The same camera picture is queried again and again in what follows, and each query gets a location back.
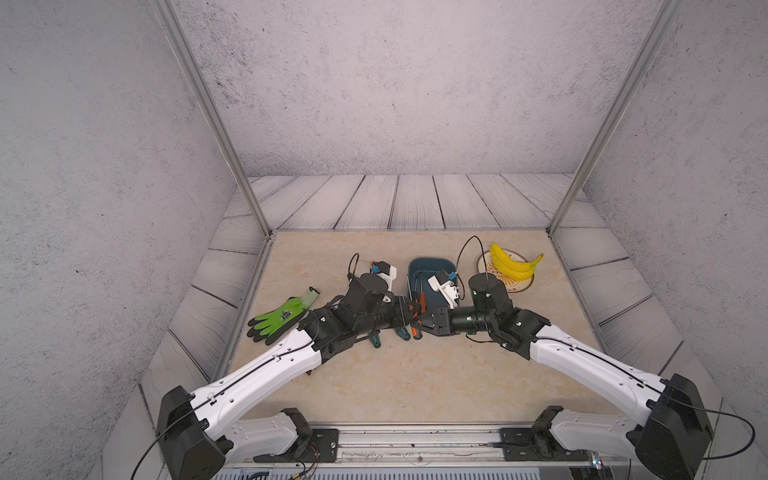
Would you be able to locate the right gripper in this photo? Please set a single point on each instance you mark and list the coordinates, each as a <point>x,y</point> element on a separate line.
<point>442,322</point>

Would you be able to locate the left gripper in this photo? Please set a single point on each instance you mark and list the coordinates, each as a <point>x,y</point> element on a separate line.
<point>402,317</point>

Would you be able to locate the orange screwdriver small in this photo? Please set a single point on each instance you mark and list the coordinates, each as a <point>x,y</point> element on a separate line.
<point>419,310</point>

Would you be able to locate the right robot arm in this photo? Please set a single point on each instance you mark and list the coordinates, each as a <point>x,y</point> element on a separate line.
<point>662,423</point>

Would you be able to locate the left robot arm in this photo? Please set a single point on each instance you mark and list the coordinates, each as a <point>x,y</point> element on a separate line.
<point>203,430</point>

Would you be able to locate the teal storage box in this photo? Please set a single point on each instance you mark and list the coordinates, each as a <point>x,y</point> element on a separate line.
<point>420,270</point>

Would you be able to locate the patterned round plate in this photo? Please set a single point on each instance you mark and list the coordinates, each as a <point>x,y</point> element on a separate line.
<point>485,264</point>

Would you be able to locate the yellow banana bunch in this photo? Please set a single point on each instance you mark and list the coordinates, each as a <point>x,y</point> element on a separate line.
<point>515,270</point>

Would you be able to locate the green black work glove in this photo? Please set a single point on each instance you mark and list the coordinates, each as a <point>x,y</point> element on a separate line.
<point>270,326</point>

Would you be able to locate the green handle screwdriver right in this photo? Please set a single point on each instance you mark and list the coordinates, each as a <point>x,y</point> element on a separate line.
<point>402,333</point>

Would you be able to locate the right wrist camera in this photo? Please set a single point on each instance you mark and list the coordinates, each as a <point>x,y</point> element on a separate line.
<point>443,283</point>

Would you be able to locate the aluminium front rail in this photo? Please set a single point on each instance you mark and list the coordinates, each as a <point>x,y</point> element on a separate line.
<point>421,444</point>

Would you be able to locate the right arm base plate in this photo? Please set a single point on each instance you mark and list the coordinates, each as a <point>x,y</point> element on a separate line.
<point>523,444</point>

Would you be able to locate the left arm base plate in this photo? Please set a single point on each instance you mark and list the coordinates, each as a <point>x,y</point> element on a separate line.
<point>320,447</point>

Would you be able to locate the left aluminium frame post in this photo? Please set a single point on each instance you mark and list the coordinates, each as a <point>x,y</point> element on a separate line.
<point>185,57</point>

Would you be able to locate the aluminium frame post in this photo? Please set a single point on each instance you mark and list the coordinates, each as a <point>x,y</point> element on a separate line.
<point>185,57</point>
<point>643,60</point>

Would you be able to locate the right aluminium frame post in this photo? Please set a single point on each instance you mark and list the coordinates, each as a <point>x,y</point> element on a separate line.
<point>643,60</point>

